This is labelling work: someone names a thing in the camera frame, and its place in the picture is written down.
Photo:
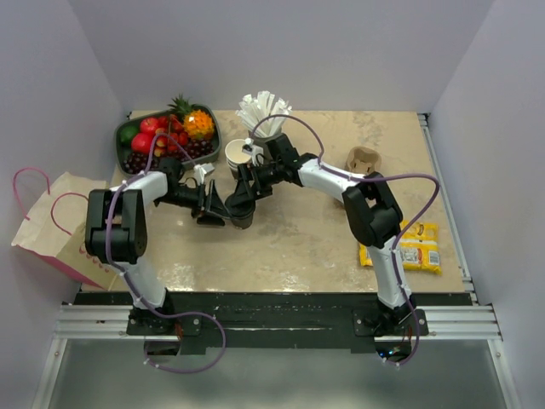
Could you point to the orange spiky fruit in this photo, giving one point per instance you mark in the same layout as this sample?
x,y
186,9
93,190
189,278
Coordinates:
x,y
199,125

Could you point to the small pineapple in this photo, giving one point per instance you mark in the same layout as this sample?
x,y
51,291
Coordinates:
x,y
182,108

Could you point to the aluminium frame rail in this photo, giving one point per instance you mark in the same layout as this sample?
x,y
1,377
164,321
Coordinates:
x,y
450,317

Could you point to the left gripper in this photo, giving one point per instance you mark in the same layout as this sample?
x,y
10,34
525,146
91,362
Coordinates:
x,y
215,204

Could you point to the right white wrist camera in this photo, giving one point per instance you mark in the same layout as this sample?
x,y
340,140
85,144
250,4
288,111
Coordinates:
x,y
254,151

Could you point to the grey fruit tray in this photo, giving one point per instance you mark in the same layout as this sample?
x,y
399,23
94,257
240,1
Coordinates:
x,y
170,130

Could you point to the red apple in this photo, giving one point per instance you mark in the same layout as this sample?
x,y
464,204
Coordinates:
x,y
142,143
149,126

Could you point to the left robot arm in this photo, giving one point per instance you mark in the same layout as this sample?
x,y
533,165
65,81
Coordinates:
x,y
116,231

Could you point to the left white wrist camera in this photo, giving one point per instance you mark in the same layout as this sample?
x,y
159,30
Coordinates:
x,y
201,171

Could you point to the green lime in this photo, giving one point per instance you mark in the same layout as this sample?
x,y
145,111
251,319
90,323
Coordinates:
x,y
127,134

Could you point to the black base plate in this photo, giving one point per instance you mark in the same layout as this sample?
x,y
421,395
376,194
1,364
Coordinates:
x,y
200,320

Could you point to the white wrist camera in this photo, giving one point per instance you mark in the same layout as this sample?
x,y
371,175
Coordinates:
x,y
254,151
201,171

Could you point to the stack of paper cups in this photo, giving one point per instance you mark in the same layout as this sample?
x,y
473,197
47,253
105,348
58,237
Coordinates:
x,y
235,155

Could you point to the black plastic cup lid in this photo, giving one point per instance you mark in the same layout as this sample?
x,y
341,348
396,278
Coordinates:
x,y
239,208

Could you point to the white wrapped straws bunch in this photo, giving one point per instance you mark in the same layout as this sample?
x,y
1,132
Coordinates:
x,y
252,109

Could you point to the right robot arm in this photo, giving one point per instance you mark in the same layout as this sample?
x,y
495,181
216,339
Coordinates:
x,y
372,211

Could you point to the black paper coffee cup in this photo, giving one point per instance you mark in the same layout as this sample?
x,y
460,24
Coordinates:
x,y
243,222

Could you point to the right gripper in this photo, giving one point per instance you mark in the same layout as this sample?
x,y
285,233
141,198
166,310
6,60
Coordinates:
x,y
249,173

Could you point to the red apple lower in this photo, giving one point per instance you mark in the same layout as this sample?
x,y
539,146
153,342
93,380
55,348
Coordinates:
x,y
142,143

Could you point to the cardboard cup carrier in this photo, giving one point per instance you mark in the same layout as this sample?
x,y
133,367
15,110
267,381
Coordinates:
x,y
363,160

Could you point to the brown paper bag pink handles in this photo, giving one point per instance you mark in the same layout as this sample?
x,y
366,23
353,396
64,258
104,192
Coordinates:
x,y
54,228

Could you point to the yellow snack bag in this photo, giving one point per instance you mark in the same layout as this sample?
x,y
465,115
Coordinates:
x,y
419,248

